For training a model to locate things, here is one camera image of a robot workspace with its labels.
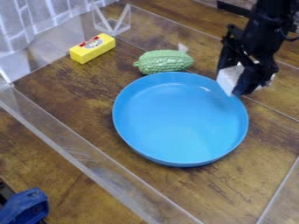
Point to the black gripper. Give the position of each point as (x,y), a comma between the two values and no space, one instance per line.
(275,17)

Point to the white speckled block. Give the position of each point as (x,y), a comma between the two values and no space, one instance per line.
(227,78)

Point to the blue round tray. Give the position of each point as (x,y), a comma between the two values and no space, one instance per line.
(178,120)

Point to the black baseboard strip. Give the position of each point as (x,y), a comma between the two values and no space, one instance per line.
(238,10)

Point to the green bitter gourd toy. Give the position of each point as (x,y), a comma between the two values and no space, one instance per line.
(163,61)

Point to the yellow rectangular block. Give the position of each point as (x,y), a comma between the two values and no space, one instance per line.
(92,48)

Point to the white grid curtain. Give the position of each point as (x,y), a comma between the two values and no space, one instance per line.
(24,18)

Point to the blue clamp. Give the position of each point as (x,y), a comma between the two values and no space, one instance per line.
(25,208)

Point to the clear acrylic corner bracket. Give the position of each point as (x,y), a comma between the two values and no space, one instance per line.
(109,25)

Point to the clear acrylic enclosure wall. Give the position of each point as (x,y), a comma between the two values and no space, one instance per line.
(60,145)

